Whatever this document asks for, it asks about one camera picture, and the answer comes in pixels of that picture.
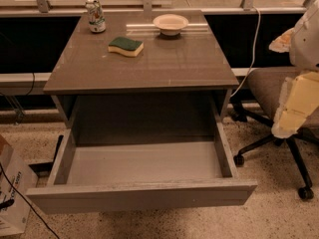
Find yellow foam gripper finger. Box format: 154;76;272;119
271;72;319;138

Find grey top drawer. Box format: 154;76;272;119
27;123;257;214

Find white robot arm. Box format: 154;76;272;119
269;0;319;138

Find grey office chair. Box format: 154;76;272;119
231;67;319;200

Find grey cabinet desk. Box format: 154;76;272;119
43;9;240;129

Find white bowl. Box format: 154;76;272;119
153;14;188;36

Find green yellow sponge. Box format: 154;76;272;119
108;37;144;57

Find white cardboard box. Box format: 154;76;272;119
0;136;38;236

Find white cable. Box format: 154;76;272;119
229;6;262;99

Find black cable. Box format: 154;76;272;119
0;162;61;239

